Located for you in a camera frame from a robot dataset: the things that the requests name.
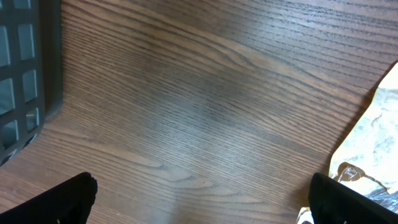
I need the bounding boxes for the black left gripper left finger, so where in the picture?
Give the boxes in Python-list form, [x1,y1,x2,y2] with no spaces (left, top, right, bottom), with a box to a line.
[1,172,98,224]

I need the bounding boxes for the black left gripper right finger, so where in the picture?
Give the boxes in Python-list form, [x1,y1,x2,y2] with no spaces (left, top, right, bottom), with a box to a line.
[308,173,397,224]

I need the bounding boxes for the brown snack pouch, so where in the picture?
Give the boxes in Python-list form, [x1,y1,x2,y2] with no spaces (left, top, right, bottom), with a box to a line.
[296,63,397,223]

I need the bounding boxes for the grey plastic mesh basket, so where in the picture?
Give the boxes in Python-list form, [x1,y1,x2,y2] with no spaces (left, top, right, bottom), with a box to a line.
[1,0,63,164]

